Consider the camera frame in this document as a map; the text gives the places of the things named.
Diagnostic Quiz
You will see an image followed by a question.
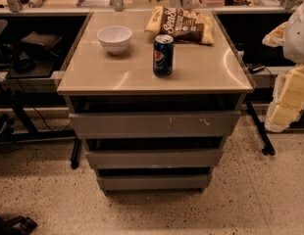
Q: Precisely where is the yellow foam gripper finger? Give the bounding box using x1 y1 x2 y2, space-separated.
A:
262 22 286 47
265 65 304 132

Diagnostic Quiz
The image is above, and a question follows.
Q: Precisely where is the grey drawer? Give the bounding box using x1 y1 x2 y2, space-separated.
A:
97 175 212 191
70 111 240 139
86 149 223 169

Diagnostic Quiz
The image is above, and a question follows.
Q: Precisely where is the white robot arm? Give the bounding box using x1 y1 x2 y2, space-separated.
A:
262 2 304 132

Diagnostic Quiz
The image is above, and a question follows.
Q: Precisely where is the grey top drawer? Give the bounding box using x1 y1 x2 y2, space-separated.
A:
70 111 240 139

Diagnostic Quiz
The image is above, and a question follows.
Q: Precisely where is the grey drawer cabinet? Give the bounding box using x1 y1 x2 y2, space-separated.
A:
56 10 255 196

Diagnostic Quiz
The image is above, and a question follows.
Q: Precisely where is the grey bottom drawer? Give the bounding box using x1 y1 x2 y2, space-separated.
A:
97 175 212 191

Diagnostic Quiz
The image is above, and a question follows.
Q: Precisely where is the black power adapter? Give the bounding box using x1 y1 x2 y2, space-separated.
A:
247 64 265 74

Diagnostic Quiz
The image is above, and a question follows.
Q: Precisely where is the black table leg right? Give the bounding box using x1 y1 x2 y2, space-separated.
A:
246 102 276 156

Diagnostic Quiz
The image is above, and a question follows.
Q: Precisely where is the black table leg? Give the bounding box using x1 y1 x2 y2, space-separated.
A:
71 138 81 169
246 102 276 156

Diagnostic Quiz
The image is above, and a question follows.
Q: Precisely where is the brown chip bag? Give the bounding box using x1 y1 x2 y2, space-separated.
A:
145 6 214 45

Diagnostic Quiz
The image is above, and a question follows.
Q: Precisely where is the blue pepsi can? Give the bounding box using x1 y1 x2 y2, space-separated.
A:
153 34 174 76

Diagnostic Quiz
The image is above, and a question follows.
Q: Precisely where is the white bowl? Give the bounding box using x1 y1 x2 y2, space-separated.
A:
97 25 132 55

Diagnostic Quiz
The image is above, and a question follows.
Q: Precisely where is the black table leg left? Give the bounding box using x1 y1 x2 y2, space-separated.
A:
71 138 81 169

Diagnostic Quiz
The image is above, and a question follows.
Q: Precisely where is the black object floor corner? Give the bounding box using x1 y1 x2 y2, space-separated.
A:
0 215 37 235

